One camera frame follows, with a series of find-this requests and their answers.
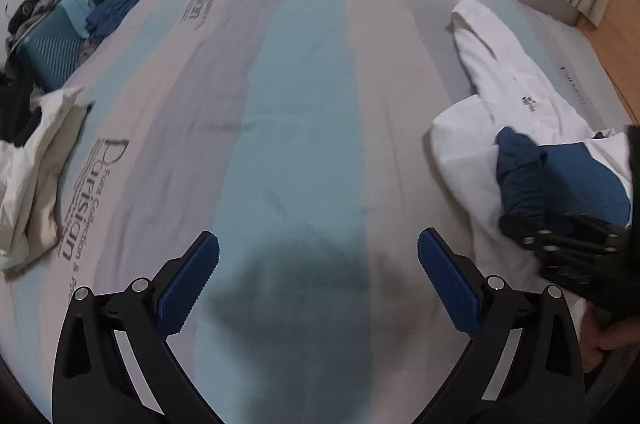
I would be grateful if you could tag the white crumpled cloth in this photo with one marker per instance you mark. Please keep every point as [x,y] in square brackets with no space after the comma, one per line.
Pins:
[32,174]

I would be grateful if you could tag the light blue cloth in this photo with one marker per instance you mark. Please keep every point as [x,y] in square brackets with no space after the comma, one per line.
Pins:
[75,6]

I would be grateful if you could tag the dark blue clothes pile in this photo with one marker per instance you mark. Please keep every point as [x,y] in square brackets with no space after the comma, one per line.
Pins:
[112,11]

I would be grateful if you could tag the teal ribbed suitcase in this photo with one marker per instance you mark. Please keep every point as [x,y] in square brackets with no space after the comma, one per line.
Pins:
[52,48]

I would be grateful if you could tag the person's right hand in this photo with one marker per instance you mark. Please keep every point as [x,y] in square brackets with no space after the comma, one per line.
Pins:
[612,339]

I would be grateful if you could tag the white and blue jacket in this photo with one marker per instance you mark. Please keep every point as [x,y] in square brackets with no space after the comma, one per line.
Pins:
[480,153]

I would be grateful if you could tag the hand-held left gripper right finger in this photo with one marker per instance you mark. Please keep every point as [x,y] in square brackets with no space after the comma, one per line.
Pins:
[447,289]

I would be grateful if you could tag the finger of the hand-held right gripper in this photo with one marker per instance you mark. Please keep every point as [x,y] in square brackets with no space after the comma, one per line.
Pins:
[560,236]
[580,276]

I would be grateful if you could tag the striped bed sheet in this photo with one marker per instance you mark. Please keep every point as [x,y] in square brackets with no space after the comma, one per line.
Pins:
[280,143]

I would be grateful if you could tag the black clothing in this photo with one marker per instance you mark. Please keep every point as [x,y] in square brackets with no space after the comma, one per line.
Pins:
[17,108]

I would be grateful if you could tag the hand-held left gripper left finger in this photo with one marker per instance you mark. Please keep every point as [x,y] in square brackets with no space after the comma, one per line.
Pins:
[192,284]

